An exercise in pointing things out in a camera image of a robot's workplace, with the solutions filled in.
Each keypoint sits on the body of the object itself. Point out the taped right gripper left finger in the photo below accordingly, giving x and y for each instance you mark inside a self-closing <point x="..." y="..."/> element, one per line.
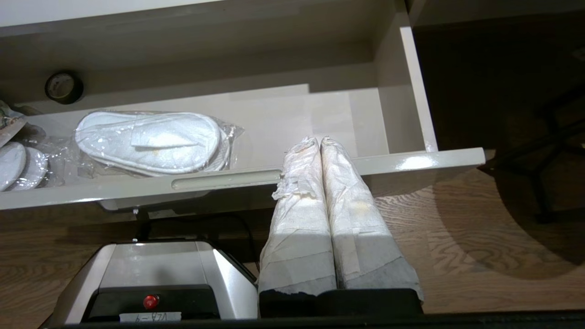
<point x="299" y="219"/>

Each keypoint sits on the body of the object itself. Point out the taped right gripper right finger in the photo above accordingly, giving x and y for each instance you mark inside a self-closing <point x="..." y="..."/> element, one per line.
<point x="361" y="237"/>

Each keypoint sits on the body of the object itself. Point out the black tape roll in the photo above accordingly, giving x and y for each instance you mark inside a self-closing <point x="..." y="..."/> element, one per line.
<point x="73" y="93"/>

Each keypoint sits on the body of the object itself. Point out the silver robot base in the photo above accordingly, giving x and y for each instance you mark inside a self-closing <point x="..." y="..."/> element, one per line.
<point x="155" y="265"/>

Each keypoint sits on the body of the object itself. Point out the cream white drawer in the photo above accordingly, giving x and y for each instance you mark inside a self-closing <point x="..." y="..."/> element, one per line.
<point x="283" y="109"/>

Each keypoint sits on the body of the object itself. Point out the white slippers with paper tag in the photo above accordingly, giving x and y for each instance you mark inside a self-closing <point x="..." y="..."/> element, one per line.
<point x="155" y="141"/>

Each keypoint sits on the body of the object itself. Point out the black chair base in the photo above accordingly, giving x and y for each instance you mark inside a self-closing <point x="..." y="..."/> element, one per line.
<point x="555" y="144"/>

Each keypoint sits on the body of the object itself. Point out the white slippers in crinkled wrap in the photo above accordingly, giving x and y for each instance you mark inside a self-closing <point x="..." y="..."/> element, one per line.
<point x="13" y="164"/>

